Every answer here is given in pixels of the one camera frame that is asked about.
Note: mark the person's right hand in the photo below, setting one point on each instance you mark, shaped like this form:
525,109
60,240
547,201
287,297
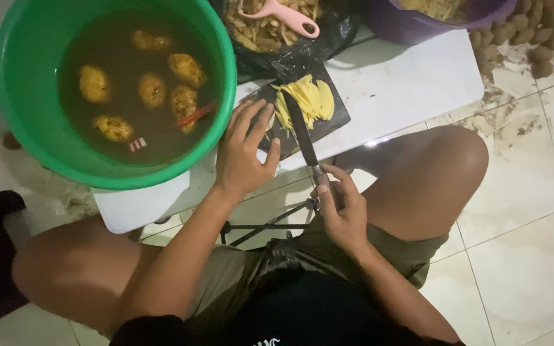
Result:
349,216

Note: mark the person's left hand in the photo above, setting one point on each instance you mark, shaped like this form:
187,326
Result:
238,161

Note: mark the dark blade kitchen knife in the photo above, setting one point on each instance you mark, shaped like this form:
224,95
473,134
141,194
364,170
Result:
301,129

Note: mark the red stick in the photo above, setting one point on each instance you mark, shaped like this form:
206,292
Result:
195,115

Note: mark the olive shorts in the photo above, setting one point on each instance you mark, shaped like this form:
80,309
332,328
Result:
402,254

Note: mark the black metal table legs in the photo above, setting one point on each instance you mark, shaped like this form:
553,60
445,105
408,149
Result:
270,225

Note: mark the black cutting board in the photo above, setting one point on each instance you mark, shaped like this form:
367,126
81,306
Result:
327,125

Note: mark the pile of yellow potato slices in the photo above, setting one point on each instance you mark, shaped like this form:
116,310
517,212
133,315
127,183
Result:
310,98

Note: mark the red white striped wrapper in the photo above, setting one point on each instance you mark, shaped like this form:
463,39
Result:
138,144

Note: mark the black shirt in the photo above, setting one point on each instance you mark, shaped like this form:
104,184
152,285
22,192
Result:
306,312

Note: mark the group of peeled potatoes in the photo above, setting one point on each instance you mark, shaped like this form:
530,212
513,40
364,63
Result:
152,90

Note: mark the black plastic bag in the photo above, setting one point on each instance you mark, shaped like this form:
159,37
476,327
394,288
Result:
301,55

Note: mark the heap of potato peels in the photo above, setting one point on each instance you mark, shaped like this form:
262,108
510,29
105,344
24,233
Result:
257,31

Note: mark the pink peeler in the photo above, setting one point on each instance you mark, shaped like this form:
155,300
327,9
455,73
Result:
289,17

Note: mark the purple plastic basin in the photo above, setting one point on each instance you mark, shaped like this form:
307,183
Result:
392,26

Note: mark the person's left leg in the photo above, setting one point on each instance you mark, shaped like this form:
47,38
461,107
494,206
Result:
75,269

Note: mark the heap of cut potato strips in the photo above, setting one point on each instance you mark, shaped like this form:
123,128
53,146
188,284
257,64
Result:
433,7

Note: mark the green plastic basin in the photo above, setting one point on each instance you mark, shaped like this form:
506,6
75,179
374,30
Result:
22,86

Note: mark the pile of unpeeled brown potatoes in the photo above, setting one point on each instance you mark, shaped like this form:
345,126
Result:
532,29

